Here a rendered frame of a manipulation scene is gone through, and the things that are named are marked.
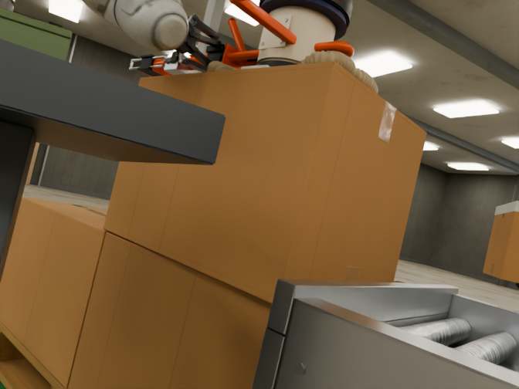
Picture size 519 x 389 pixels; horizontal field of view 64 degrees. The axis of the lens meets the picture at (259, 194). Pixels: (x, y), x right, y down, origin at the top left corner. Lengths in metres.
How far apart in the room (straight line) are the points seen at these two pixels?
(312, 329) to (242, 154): 0.39
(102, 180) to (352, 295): 11.48
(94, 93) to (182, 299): 0.61
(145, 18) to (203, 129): 0.57
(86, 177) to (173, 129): 11.63
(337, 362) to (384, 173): 0.49
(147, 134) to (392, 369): 0.31
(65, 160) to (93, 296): 10.81
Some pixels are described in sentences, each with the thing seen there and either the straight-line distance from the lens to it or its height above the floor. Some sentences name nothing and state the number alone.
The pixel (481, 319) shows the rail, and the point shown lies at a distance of 1.09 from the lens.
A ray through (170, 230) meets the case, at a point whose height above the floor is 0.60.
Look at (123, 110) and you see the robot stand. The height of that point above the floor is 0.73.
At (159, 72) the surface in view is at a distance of 1.48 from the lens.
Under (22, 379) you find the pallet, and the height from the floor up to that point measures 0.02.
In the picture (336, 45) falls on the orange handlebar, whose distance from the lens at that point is 0.98.
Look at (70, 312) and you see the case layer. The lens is 1.22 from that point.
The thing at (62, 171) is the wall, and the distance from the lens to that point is 11.89.
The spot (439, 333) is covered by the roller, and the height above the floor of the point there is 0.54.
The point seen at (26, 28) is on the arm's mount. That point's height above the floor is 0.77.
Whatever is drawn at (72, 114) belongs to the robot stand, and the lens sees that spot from 0.30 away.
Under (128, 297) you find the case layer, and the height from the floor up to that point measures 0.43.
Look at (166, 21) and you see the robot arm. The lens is 0.86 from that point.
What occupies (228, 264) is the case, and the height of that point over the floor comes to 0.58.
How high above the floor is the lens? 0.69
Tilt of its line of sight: 2 degrees up
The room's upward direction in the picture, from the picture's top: 13 degrees clockwise
